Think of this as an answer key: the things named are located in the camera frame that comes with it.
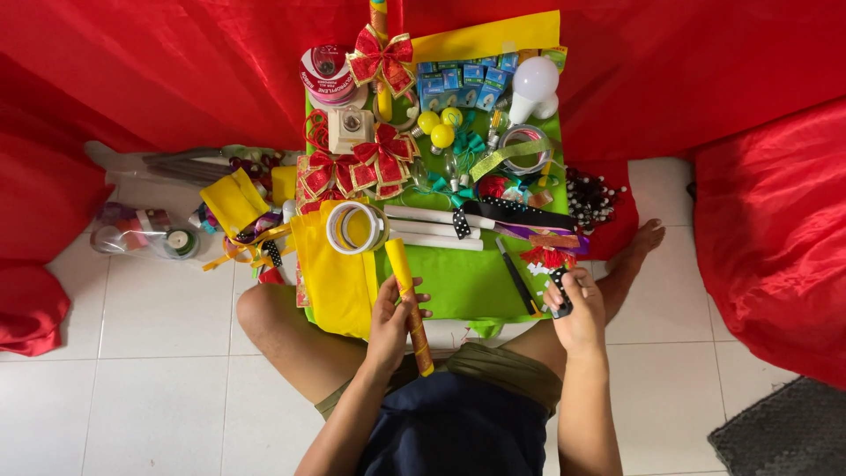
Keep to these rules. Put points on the person's left hand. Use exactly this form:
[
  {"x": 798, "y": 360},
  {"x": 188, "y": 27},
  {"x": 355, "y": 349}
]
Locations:
[{"x": 384, "y": 327}]

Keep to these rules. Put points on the person's right hand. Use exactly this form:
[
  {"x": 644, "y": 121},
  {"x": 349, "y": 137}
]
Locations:
[{"x": 581, "y": 320}]

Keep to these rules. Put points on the short black dotted ribbon piece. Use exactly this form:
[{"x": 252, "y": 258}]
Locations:
[{"x": 562, "y": 281}]

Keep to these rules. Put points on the yellow tube with gold-red wrap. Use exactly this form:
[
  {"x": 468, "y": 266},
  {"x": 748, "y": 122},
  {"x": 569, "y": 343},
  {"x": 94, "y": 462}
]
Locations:
[{"x": 400, "y": 261}]

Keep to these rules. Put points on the white paper scraps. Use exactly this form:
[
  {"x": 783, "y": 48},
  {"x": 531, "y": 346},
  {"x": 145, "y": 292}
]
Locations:
[{"x": 536, "y": 284}]

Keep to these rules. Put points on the folded yellow felt sheet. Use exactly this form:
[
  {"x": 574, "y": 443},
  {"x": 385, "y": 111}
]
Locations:
[{"x": 334, "y": 291}]

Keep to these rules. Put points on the person's right leg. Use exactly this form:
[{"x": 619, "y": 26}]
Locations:
[{"x": 621, "y": 271}]

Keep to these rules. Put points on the person's leg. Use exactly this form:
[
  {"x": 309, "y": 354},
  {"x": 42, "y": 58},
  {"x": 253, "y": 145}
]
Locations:
[
  {"x": 621, "y": 271},
  {"x": 291, "y": 337}
]

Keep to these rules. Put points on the red tassel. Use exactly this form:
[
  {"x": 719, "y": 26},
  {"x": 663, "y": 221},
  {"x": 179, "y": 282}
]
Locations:
[{"x": 545, "y": 256}]

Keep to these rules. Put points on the black utility knife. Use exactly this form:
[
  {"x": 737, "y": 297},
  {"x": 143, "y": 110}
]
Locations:
[{"x": 517, "y": 277}]

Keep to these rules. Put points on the purple ribbon with gold band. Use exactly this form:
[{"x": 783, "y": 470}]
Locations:
[{"x": 548, "y": 241}]

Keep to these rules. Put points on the olive green shorts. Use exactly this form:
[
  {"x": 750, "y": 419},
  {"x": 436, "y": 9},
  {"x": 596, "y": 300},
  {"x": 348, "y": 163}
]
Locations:
[{"x": 502, "y": 370}]

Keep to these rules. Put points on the person's left leg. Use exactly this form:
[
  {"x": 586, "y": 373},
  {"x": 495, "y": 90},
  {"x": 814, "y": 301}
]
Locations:
[{"x": 291, "y": 337}]

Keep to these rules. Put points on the white paper tube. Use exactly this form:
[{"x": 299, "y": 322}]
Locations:
[
  {"x": 416, "y": 213},
  {"x": 429, "y": 229},
  {"x": 436, "y": 242}
]

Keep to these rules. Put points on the white double-sided tape roll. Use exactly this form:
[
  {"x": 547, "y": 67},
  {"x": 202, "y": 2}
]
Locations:
[{"x": 357, "y": 228}]

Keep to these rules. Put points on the long black dotted ribbon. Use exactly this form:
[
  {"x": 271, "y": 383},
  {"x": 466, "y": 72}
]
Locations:
[{"x": 515, "y": 215}]

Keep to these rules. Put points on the navy blue shirt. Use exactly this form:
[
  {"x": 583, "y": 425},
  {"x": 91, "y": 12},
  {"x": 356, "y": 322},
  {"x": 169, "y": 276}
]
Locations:
[{"x": 456, "y": 430}]

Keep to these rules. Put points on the gold ribbon piece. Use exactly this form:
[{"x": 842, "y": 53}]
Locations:
[{"x": 540, "y": 199}]

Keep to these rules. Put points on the tangle of coloured ribbons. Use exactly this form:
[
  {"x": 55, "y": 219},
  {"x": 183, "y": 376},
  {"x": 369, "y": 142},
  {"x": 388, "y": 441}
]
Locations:
[{"x": 261, "y": 241}]

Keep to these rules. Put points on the clear glass light bulb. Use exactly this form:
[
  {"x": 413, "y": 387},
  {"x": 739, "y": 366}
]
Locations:
[
  {"x": 453, "y": 165},
  {"x": 496, "y": 125},
  {"x": 419, "y": 173}
]

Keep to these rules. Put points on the small yellow paper piece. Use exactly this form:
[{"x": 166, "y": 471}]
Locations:
[{"x": 284, "y": 184}]

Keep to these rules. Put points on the green glitter ribbon strip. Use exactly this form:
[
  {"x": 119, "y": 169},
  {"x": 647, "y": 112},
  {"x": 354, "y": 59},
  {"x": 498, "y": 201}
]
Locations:
[{"x": 505, "y": 157}]

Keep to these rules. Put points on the grey ribbon roll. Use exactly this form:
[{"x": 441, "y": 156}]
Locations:
[{"x": 529, "y": 132}]

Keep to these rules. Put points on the yellow round light bulb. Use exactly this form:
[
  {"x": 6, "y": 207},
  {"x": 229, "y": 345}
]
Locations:
[
  {"x": 427, "y": 122},
  {"x": 441, "y": 137},
  {"x": 452, "y": 117}
]

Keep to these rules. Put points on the crumpled yellow paper sheet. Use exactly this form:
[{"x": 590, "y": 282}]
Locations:
[{"x": 231, "y": 198}]

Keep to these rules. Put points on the cream plastic lamp holder block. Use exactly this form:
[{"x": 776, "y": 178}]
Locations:
[{"x": 350, "y": 129}]

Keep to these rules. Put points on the red fabric covered mound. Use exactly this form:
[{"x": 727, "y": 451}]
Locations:
[{"x": 773, "y": 238}]

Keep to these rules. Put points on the small white light bulb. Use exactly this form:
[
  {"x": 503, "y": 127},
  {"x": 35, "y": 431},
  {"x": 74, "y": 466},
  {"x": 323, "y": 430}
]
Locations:
[{"x": 548, "y": 107}]

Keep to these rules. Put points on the green tape roll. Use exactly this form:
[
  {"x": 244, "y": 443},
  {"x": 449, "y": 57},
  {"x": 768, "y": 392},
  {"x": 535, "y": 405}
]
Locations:
[{"x": 180, "y": 242}]

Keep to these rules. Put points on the grey doormat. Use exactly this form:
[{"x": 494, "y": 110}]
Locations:
[{"x": 786, "y": 430}]

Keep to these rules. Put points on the large white light bulb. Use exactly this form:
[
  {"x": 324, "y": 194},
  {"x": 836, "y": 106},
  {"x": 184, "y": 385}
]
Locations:
[{"x": 532, "y": 82}]

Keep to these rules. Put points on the white and pink ribbon spool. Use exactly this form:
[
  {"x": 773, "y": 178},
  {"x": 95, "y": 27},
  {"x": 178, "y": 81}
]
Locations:
[{"x": 325, "y": 78}]

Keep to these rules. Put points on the pile of blue bulb boxes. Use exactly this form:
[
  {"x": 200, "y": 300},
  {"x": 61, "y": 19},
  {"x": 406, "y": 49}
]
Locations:
[{"x": 462, "y": 82}]

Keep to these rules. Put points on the clear bag of grey sticks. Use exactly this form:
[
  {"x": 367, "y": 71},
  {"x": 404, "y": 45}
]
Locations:
[{"x": 185, "y": 165}]

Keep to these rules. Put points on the green and yellow boxes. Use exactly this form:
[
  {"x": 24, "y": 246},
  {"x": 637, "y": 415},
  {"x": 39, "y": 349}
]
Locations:
[{"x": 552, "y": 56}]

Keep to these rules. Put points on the large red gold-trimmed bow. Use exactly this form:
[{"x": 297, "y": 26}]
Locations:
[{"x": 382, "y": 59}]

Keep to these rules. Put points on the clear bag of tape rolls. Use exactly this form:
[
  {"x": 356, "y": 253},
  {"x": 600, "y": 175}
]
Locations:
[{"x": 129, "y": 231}]

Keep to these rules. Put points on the flat yellow felt sheet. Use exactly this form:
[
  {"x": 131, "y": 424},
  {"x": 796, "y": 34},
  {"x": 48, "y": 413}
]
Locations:
[{"x": 486, "y": 36}]

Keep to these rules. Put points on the tall yellow gold-wrapped tube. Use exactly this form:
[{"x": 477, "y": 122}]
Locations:
[{"x": 379, "y": 20}]

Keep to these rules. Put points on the red fabric backdrop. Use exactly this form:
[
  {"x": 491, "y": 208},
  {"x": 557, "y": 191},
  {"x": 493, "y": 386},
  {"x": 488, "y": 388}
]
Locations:
[{"x": 165, "y": 73}]

